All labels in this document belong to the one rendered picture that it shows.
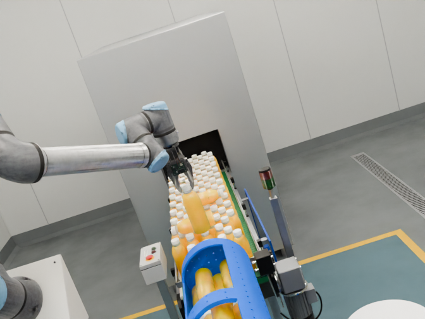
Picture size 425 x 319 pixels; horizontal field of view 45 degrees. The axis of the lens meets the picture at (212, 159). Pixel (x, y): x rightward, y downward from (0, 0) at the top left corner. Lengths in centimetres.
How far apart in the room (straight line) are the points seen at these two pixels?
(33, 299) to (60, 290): 10
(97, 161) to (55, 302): 65
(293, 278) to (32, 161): 144
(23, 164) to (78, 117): 492
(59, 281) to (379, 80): 526
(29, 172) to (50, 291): 71
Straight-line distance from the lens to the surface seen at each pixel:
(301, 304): 258
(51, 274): 209
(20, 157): 148
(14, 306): 197
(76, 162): 159
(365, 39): 656
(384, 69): 669
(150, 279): 245
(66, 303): 205
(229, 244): 206
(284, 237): 272
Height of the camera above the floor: 211
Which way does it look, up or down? 16 degrees down
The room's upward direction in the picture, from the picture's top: 18 degrees counter-clockwise
